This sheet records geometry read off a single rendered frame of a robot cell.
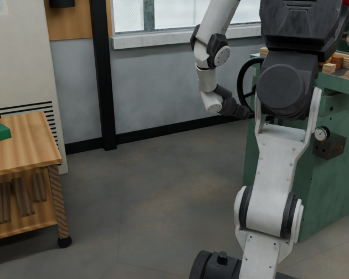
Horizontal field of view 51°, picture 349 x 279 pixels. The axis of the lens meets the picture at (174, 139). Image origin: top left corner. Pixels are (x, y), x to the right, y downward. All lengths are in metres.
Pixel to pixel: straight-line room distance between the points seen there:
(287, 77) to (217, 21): 0.41
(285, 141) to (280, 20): 0.34
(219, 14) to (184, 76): 1.83
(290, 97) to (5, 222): 1.51
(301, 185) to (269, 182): 0.79
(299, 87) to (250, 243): 0.55
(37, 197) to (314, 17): 1.61
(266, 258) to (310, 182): 0.72
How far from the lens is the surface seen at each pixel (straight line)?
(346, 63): 1.82
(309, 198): 1.94
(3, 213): 2.04
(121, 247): 1.98
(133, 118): 2.96
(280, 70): 0.93
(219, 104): 1.46
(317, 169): 1.87
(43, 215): 1.98
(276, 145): 1.13
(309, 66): 0.99
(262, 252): 1.24
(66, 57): 2.69
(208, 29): 1.26
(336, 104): 1.79
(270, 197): 1.13
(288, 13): 1.03
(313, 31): 1.02
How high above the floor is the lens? 1.31
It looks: 25 degrees down
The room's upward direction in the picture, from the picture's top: straight up
